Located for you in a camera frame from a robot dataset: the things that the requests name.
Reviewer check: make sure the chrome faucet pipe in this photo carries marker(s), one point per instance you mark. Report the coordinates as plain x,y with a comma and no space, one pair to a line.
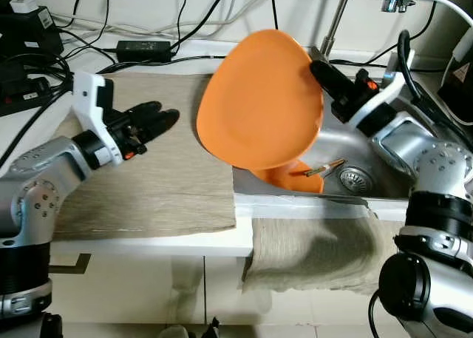
336,16

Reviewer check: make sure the black power strip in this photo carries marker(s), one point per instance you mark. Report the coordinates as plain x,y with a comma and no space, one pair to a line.
22,94

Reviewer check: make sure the deep orange bowl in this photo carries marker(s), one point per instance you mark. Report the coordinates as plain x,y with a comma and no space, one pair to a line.
288,181

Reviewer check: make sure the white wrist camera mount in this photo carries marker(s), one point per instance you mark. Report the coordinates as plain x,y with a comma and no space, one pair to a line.
388,94
89,101

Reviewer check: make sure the beige hanging towel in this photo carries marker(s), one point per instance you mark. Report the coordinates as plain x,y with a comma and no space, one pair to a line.
310,253

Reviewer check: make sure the flat black power brick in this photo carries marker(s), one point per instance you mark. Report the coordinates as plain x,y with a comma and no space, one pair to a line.
144,51

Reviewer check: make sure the black labelled power adapter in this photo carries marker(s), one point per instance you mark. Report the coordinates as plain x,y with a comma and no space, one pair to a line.
29,35

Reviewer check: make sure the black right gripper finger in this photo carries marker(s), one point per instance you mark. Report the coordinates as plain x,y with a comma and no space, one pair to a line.
329,83

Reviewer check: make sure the silver right arm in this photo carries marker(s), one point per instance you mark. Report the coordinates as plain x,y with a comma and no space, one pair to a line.
436,164

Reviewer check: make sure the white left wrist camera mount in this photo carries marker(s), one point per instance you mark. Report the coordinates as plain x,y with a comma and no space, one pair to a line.
89,101

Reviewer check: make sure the stainless steel sink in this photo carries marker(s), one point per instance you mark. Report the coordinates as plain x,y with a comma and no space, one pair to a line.
336,142

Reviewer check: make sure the black appliance with warning sticker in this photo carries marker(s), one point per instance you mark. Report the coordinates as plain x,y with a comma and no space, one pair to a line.
452,101

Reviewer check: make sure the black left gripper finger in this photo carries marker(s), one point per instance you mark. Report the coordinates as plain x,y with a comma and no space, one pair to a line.
159,123
148,109

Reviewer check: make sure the metal sink drain strainer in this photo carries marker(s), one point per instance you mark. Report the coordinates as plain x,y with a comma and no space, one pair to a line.
356,179

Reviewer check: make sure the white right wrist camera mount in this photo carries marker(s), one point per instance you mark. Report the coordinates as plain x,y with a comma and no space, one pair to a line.
388,94

